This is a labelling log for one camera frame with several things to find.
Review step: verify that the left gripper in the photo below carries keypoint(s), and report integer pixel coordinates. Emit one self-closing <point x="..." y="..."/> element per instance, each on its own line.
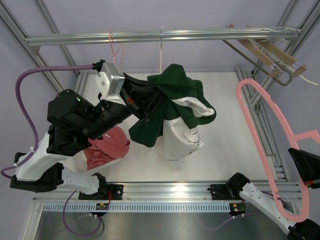
<point x="140" y="97"/>

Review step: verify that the green and white t shirt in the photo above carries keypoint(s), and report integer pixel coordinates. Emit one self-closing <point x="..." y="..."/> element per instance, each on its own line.
<point x="176" y="118"/>

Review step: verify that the pink t shirt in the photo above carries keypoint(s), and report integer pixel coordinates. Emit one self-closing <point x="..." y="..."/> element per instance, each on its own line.
<point x="113" y="145"/>

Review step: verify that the cream plastic hanger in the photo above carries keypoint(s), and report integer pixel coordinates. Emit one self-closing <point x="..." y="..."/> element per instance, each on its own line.
<point x="161" y="50"/>

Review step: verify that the thin pink wire hanger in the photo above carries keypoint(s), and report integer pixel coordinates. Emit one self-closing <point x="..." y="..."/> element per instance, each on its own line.
<point x="121" y="47"/>

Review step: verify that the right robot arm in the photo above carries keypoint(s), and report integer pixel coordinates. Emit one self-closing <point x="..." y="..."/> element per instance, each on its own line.
<point x="241" y="186"/>

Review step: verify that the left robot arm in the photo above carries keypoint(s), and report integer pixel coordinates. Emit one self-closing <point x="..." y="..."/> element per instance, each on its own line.
<point x="74" y="124"/>

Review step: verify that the white plastic basket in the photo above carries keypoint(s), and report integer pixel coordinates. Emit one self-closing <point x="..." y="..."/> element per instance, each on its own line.
<point x="79" y="164"/>

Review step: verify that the wooden hangers bundle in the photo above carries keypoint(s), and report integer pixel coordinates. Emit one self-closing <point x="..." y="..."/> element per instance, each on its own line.
<point x="283" y="69"/>

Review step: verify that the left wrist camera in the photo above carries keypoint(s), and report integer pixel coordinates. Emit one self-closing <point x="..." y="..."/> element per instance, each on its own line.
<point x="109" y="80"/>

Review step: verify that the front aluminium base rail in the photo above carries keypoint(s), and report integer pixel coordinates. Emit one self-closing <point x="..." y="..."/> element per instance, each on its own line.
<point x="169" y="192"/>

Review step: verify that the white slotted cable duct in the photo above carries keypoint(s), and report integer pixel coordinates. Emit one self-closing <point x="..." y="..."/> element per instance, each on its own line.
<point x="119" y="207"/>

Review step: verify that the aluminium clothes rail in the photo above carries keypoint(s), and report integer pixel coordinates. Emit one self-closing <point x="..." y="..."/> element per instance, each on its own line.
<point x="60" y="39"/>

